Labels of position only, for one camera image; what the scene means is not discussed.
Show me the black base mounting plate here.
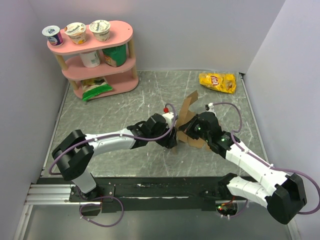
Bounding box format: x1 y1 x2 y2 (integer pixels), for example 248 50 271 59
37 176 248 213

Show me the pink three-tier shelf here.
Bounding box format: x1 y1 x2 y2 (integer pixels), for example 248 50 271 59
47 20 139 99

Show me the electronics board with LEDs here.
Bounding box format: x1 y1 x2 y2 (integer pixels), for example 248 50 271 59
216 203 238 216

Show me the green white snack bag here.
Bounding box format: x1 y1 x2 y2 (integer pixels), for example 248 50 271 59
80 76 113 101

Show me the peach Chobani yogurt cup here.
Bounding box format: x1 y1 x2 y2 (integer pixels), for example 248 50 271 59
64 22 87 45

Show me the brown cardboard box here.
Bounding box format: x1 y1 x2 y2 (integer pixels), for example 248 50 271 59
175 90 210 151

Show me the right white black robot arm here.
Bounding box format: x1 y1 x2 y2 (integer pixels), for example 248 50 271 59
178 111 307 225

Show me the green can on middle shelf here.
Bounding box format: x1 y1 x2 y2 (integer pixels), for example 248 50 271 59
102 44 127 67

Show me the white Chobani yogurt cup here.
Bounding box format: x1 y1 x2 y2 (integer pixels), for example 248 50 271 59
89 19 111 42

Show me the yellow Lays chips bag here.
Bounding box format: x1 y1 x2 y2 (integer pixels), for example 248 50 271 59
198 72 237 94

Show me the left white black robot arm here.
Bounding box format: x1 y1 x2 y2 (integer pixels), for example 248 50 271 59
51 112 177 201

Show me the white cup on middle shelf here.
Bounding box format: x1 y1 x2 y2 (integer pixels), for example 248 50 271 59
79 50 101 68

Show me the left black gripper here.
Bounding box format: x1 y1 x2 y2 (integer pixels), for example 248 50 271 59
149 123 177 149

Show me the blue white yogurt cup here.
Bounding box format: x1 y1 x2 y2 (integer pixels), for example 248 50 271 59
42 25 63 46

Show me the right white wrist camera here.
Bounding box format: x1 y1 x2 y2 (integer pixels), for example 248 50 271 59
205 102 215 113

